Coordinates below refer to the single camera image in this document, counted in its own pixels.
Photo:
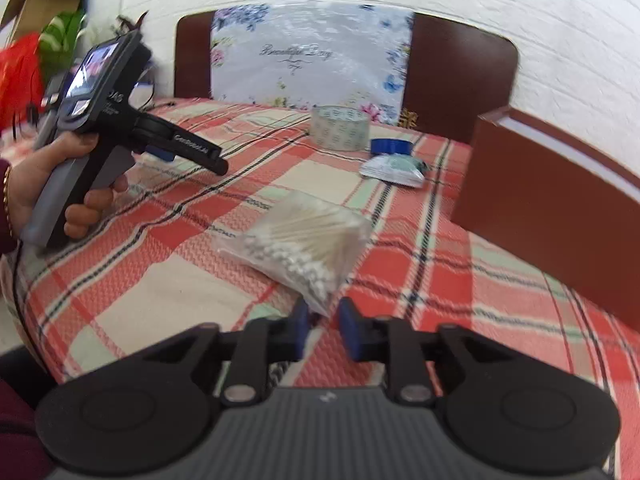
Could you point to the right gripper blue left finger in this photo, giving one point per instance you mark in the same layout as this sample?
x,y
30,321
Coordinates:
x,y
252,350

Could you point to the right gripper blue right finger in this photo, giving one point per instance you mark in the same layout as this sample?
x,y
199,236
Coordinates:
x,y
394,343

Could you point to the bag of cotton swabs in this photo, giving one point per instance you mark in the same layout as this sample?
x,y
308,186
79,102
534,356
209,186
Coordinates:
x,y
304,243

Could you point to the green white wipes packet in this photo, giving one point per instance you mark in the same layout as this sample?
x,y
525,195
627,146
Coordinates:
x,y
397,169

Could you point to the blue tape roll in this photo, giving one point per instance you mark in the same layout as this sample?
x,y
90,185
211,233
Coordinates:
x,y
389,146

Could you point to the patterned clear tape roll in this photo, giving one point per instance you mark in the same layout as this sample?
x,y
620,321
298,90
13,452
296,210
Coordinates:
x,y
340,128

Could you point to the person's left hand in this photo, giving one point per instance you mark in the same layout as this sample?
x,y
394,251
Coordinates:
x,y
27,179

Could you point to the green plant leaves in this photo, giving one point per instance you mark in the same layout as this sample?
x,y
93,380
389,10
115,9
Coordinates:
x,y
57,43

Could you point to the red feathery object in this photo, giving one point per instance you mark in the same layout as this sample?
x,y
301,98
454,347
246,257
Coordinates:
x,y
21,82

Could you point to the cardboard box on shelf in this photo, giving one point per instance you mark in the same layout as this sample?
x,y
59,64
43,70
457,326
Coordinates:
x,y
21,17

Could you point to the red plaid bed blanket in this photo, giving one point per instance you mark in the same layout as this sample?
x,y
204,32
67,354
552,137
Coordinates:
x,y
183,246

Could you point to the floral plastic cover sheet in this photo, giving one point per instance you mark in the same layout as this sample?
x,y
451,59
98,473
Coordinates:
x,y
302,54

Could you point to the brown cardboard storage box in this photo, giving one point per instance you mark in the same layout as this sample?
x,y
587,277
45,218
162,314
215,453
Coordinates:
x,y
557,203

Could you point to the dark wooden headboard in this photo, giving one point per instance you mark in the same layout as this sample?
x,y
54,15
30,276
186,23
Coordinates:
x,y
456,72

